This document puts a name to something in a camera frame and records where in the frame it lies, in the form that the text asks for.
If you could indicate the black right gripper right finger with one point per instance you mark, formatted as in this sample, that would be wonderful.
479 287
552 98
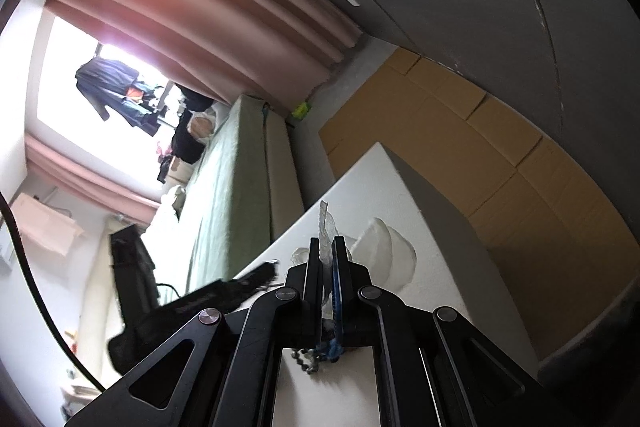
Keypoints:
432 368

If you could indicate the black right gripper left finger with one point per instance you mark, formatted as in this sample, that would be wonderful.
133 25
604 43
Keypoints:
219 370

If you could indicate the clear plastic bag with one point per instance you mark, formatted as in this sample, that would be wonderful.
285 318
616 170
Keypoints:
327 232

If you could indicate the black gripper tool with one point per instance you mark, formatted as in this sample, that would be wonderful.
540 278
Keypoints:
147 324

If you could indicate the white table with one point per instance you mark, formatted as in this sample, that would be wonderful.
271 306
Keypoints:
453 269

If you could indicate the crumpled white plastic bag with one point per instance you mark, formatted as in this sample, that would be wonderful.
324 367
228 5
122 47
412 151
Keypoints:
389 257

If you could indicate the brown cardboard sheet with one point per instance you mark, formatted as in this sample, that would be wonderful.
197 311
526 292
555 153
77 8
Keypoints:
560 245

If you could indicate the green bed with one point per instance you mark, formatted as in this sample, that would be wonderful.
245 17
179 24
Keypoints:
242 195

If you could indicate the black bag on bed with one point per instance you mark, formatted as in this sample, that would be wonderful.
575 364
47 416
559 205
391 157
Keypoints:
183 145

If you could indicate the pink hanging cloth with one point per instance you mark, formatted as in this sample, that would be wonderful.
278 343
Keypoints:
43 228

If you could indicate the small green object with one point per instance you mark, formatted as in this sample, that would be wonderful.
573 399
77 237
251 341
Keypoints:
301 111

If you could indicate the pink curtain left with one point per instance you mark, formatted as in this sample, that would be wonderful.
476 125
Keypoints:
86 184

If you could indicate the pink curtain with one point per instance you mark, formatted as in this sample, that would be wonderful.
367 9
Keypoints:
280 50
86 184

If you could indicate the dark hanging clothes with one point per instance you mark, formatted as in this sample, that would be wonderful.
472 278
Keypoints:
106 83

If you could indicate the pink curtain right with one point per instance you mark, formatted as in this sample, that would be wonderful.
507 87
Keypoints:
280 50

